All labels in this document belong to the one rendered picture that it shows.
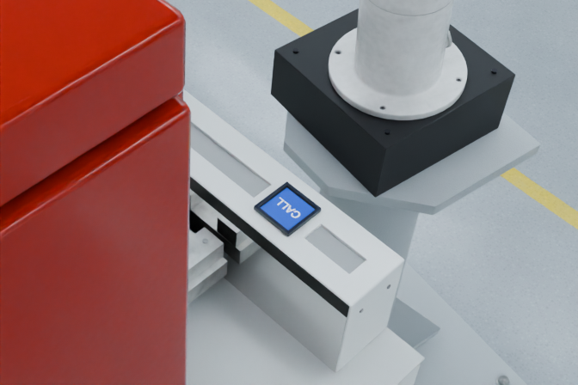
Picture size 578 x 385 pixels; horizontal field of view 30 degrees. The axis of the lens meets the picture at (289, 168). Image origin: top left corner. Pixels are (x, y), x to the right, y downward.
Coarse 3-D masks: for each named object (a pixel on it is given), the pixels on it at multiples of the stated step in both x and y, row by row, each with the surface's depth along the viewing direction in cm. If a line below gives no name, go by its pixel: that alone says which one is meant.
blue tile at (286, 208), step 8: (280, 192) 126; (288, 192) 126; (272, 200) 125; (280, 200) 126; (288, 200) 126; (296, 200) 126; (264, 208) 125; (272, 208) 125; (280, 208) 125; (288, 208) 125; (296, 208) 125; (304, 208) 125; (312, 208) 125; (272, 216) 124; (280, 216) 124; (288, 216) 124; (296, 216) 124; (304, 216) 124; (288, 224) 123
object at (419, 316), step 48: (288, 144) 151; (480, 144) 154; (528, 144) 155; (336, 192) 147; (384, 192) 147; (432, 192) 147; (384, 240) 164; (432, 336) 227; (432, 384) 220; (480, 384) 221
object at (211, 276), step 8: (192, 232) 132; (216, 264) 129; (224, 264) 129; (208, 272) 128; (216, 272) 129; (224, 272) 131; (192, 280) 127; (200, 280) 127; (208, 280) 129; (216, 280) 130; (192, 288) 127; (200, 288) 128; (208, 288) 130; (192, 296) 128
